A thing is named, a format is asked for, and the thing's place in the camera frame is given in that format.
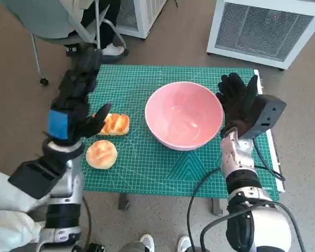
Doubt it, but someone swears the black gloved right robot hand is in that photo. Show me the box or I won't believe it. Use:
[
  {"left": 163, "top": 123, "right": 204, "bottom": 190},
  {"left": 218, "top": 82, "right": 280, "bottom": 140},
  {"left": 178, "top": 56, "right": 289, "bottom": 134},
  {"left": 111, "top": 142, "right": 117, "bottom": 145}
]
[{"left": 215, "top": 72, "right": 259, "bottom": 139}]

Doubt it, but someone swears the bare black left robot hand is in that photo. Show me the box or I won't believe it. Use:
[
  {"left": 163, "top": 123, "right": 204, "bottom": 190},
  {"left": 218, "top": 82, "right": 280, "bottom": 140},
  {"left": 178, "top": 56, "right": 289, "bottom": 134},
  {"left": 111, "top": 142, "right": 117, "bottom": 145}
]
[{"left": 46, "top": 43, "right": 113, "bottom": 145}]

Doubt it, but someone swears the long striped toy bread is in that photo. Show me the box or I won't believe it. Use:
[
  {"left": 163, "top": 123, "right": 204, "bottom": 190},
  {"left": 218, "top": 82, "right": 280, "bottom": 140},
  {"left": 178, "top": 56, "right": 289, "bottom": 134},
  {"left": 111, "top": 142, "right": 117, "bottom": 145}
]
[{"left": 92, "top": 112, "right": 131, "bottom": 137}]

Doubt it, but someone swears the pink bowl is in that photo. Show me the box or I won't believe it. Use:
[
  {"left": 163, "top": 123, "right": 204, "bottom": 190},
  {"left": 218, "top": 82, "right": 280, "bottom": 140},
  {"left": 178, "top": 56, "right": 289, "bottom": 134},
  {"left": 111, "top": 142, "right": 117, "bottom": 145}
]
[{"left": 144, "top": 81, "right": 224, "bottom": 152}]

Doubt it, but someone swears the round toy bread bun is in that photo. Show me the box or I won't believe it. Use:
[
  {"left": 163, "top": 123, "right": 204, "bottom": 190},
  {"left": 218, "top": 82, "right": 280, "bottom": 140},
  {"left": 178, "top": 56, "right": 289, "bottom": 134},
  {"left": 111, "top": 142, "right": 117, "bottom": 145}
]
[{"left": 85, "top": 140, "right": 119, "bottom": 170}]

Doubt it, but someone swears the large white mesh cabinet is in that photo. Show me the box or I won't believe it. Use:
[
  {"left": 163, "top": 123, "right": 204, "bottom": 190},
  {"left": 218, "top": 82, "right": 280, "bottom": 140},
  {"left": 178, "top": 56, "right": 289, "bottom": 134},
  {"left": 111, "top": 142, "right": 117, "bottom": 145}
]
[{"left": 206, "top": 0, "right": 315, "bottom": 70}]

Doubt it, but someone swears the seated person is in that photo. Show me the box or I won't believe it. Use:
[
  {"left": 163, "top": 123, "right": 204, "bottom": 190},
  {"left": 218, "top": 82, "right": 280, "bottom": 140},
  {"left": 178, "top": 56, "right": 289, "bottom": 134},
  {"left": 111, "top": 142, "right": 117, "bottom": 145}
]
[{"left": 68, "top": 0, "right": 127, "bottom": 57}]

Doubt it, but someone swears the grey office chair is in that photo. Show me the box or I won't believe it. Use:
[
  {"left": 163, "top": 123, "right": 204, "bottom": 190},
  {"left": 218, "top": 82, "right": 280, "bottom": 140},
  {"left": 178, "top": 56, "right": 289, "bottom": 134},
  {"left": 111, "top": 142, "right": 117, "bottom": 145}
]
[{"left": 0, "top": 0, "right": 129, "bottom": 86}]

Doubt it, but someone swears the green cutting mat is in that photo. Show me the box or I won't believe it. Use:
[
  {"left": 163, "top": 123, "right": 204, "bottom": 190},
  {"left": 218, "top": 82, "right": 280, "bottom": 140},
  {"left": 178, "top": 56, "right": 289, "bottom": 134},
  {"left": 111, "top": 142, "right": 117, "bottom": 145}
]
[{"left": 82, "top": 64, "right": 280, "bottom": 202}]

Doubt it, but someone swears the small white mesh cabinet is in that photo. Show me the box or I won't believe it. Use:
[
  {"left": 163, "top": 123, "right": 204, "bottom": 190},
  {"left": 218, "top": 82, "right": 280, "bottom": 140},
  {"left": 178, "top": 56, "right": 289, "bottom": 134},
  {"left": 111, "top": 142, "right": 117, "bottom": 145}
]
[{"left": 115, "top": 0, "right": 165, "bottom": 40}]

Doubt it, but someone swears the black box device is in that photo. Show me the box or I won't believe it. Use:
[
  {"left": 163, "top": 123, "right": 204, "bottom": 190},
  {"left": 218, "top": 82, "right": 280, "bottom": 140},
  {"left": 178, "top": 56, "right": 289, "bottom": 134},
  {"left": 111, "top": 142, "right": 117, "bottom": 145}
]
[{"left": 72, "top": 243, "right": 106, "bottom": 252}]

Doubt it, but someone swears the white shoe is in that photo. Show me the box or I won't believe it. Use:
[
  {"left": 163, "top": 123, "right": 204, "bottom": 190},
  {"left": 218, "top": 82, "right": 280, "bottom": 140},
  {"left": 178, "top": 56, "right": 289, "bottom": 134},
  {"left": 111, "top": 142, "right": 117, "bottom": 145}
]
[
  {"left": 177, "top": 235, "right": 194, "bottom": 252},
  {"left": 139, "top": 233, "right": 155, "bottom": 252}
]

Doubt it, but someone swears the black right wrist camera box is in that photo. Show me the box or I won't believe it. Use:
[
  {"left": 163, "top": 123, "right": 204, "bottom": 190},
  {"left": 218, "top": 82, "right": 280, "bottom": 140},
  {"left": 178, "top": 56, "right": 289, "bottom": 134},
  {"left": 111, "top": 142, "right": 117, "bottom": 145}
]
[{"left": 240, "top": 94, "right": 287, "bottom": 139}]

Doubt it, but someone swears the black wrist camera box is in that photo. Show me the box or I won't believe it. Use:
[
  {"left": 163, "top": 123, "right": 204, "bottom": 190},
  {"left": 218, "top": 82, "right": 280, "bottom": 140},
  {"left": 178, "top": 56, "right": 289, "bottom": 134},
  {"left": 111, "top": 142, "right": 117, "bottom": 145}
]
[
  {"left": 7, "top": 156, "right": 69, "bottom": 200},
  {"left": 240, "top": 94, "right": 287, "bottom": 139}
]

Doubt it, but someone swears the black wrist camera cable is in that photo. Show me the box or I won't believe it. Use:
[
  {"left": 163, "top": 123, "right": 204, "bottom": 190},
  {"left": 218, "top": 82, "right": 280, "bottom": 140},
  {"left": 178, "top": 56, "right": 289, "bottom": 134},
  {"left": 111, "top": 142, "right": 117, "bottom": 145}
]
[{"left": 251, "top": 138, "right": 286, "bottom": 182}]

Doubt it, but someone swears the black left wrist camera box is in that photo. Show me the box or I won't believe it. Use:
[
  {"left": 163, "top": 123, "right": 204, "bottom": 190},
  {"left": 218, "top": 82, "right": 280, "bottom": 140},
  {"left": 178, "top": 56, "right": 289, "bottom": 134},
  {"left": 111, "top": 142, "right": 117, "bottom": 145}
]
[{"left": 7, "top": 156, "right": 69, "bottom": 200}]

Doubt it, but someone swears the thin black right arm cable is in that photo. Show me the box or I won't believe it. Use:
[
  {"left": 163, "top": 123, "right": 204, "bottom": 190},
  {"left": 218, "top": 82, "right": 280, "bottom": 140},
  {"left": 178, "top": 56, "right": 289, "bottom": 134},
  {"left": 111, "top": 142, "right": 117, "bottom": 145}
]
[{"left": 187, "top": 167, "right": 223, "bottom": 252}]

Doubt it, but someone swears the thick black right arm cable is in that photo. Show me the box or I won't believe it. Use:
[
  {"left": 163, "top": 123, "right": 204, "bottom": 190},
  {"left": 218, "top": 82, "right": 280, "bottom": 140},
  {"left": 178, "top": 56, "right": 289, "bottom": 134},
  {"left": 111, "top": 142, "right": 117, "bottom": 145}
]
[{"left": 199, "top": 199, "right": 305, "bottom": 252}]

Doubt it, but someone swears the black table leg bracket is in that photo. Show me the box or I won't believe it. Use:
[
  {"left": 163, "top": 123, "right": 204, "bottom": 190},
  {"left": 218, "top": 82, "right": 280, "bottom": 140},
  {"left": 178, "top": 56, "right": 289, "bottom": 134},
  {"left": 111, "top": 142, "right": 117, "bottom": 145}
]
[
  {"left": 211, "top": 198, "right": 224, "bottom": 216},
  {"left": 118, "top": 193, "right": 131, "bottom": 211}
]

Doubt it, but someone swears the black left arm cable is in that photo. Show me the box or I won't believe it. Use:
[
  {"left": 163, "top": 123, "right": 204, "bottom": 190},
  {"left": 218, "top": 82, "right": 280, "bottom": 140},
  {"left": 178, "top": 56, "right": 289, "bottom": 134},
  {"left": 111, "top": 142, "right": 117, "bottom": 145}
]
[{"left": 81, "top": 196, "right": 93, "bottom": 252}]

